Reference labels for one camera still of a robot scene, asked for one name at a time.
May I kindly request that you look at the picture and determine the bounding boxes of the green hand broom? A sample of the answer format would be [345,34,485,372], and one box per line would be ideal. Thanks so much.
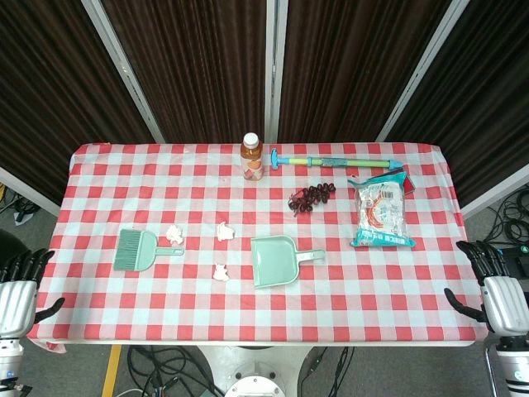
[114,228,186,273]

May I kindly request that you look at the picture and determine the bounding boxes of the teal white snack bag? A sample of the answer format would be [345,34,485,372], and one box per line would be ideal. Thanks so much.
[346,171,417,249]

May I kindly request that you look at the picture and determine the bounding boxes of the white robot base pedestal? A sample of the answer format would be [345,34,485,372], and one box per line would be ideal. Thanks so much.
[197,345,320,397]

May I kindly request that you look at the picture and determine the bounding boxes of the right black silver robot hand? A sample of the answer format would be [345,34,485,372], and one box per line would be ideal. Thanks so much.
[444,239,529,336]

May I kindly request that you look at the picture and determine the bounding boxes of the red white checkered tablecloth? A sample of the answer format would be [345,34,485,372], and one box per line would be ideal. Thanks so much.
[26,142,489,347]

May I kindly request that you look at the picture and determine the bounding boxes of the dark red grape bunch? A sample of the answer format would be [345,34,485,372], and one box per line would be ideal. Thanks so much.
[288,181,337,218]

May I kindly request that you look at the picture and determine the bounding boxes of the teal green water pump toy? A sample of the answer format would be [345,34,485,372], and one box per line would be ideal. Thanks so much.
[270,147,403,171]

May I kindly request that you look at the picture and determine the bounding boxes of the black floor cable bundle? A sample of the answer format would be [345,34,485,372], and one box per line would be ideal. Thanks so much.
[125,346,226,397]
[486,186,529,246]
[0,184,41,227]
[297,346,357,397]

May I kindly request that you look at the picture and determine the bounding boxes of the white partition frame post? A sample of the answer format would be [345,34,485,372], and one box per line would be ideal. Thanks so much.
[80,0,167,144]
[263,0,289,144]
[374,0,473,142]

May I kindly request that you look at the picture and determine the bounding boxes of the orange juice bottle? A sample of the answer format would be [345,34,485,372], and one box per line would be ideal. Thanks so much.
[240,132,265,182]

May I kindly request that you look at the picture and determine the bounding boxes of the black power box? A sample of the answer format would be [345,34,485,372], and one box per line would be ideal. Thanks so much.
[498,243,529,276]

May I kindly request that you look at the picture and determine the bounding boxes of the dark brown curtain panel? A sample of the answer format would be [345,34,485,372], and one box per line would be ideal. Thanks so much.
[387,0,529,208]
[101,0,270,144]
[277,0,455,144]
[0,0,155,204]

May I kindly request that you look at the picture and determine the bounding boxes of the green dustpan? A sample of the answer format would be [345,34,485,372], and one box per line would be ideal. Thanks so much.
[250,235,326,289]

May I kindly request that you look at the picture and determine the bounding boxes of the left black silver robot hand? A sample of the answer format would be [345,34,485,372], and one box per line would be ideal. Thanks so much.
[0,247,66,337]

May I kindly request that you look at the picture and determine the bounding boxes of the dark red card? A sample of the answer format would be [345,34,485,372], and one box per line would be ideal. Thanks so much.
[398,167,416,196]

